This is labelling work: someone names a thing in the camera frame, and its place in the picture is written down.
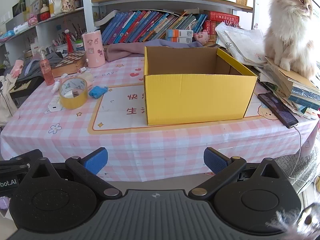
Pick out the blue plastic bag wad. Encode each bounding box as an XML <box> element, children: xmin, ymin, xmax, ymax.
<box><xmin>88</xmin><ymin>86</ymin><xmax>108</xmax><ymax>99</ymax></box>

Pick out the cream fluffy cat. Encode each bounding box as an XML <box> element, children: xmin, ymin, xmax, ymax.
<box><xmin>264</xmin><ymin>0</ymin><xmax>317</xmax><ymax>80</ymax></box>

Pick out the pink pig plush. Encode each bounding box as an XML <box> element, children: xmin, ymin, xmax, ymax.
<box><xmin>194</xmin><ymin>30</ymin><xmax>209</xmax><ymax>46</ymax></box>

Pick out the orange white carton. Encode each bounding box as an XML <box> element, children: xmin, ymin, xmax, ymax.
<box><xmin>165</xmin><ymin>29</ymin><xmax>194</xmax><ymax>44</ymax></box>

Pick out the row of books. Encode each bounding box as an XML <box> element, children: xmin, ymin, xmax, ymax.
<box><xmin>101</xmin><ymin>10</ymin><xmax>207</xmax><ymax>45</ymax></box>

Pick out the pile of papers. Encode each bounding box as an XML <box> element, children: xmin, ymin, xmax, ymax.
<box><xmin>215</xmin><ymin>23</ymin><xmax>267</xmax><ymax>67</ymax></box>

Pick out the grey clothing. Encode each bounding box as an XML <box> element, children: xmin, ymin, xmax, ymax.
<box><xmin>4</xmin><ymin>52</ymin><xmax>63</xmax><ymax>82</ymax></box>

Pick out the wooden chess box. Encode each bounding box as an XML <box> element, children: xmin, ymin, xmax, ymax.
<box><xmin>52</xmin><ymin>50</ymin><xmax>87</xmax><ymax>78</ymax></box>

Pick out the white charging cable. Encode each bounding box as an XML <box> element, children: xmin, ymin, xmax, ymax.
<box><xmin>288</xmin><ymin>125</ymin><xmax>307</xmax><ymax>183</ymax></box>

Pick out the black smartphone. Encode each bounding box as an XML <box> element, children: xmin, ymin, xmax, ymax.
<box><xmin>258</xmin><ymin>93</ymin><xmax>298</xmax><ymax>129</ymax></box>

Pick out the green lid cream jar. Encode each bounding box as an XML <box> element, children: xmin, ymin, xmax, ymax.
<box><xmin>74</xmin><ymin>39</ymin><xmax>84</xmax><ymax>51</ymax></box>

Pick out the cream tote bag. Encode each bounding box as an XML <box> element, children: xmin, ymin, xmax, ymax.
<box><xmin>0</xmin><ymin>74</ymin><xmax>17</xmax><ymax>127</ymax></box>

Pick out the pink knit glove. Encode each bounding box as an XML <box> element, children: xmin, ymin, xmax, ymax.
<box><xmin>66</xmin><ymin>76</ymin><xmax>93</xmax><ymax>89</ymax></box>

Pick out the red book set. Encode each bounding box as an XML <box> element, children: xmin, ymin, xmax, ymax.
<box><xmin>203</xmin><ymin>10</ymin><xmax>240</xmax><ymax>42</ymax></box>

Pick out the large white charger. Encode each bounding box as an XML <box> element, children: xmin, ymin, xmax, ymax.
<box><xmin>48</xmin><ymin>95</ymin><xmax>63</xmax><ymax>112</ymax></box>

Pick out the pink spray bottle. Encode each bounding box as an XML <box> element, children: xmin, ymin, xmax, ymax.
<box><xmin>39</xmin><ymin>47</ymin><xmax>55</xmax><ymax>86</ymax></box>

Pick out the red tassel ornament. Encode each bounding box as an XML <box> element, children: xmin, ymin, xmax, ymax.
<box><xmin>64</xmin><ymin>29</ymin><xmax>73</xmax><ymax>53</ymax></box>

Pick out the yellow cardboard box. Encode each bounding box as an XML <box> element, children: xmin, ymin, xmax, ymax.
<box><xmin>144</xmin><ymin>47</ymin><xmax>257</xmax><ymax>125</ymax></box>

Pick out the small red white box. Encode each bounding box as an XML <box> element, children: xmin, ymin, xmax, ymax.
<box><xmin>78</xmin><ymin>67</ymin><xmax>87</xmax><ymax>74</ymax></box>

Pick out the pink cylinder humidifier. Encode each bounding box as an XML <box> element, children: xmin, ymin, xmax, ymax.
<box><xmin>82</xmin><ymin>30</ymin><xmax>106</xmax><ymax>68</ymax></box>

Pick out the white spray tube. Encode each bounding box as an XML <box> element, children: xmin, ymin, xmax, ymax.
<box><xmin>51</xmin><ymin>73</ymin><xmax>69</xmax><ymax>94</ymax></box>

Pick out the pink purple cloth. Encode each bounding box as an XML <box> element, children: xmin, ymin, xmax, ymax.
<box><xmin>104</xmin><ymin>39</ymin><xmax>203</xmax><ymax>62</ymax></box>

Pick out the stack of books and cardboard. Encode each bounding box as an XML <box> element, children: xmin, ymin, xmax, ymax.
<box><xmin>254</xmin><ymin>59</ymin><xmax>319</xmax><ymax>119</ymax></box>

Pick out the yellow tape roll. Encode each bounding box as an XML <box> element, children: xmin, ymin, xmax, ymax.
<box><xmin>59</xmin><ymin>77</ymin><xmax>88</xmax><ymax>109</ymax></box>

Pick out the beige eraser block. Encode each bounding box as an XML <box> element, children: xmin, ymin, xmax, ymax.
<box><xmin>77</xmin><ymin>72</ymin><xmax>94</xmax><ymax>82</ymax></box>

